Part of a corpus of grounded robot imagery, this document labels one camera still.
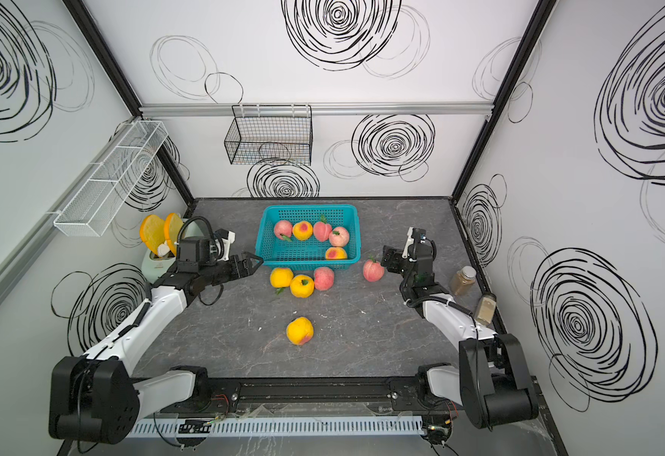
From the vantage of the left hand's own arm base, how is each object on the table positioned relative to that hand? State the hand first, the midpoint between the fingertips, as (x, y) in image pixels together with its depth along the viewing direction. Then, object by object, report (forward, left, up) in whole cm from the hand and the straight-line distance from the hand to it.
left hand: (252, 263), depth 83 cm
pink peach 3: (+4, -37, -9) cm, 38 cm away
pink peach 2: (0, -21, -9) cm, 23 cm away
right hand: (+7, -44, 0) cm, 44 cm away
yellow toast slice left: (+5, +29, +7) cm, 30 cm away
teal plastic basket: (+13, -15, -13) cm, 24 cm away
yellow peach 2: (+1, -7, -10) cm, 12 cm away
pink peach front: (+16, -26, -9) cm, 32 cm away
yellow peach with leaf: (-2, -14, -9) cm, 17 cm away
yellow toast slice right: (+6, +23, +7) cm, 25 cm away
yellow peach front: (-16, -15, -10) cm, 24 cm away
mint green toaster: (-3, +27, +1) cm, 28 cm away
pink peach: (+20, -5, -7) cm, 22 cm away
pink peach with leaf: (+20, -19, -8) cm, 29 cm away
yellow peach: (+10, -25, -8) cm, 28 cm away
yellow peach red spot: (+19, -12, -8) cm, 24 cm away
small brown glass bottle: (-1, -64, -5) cm, 64 cm away
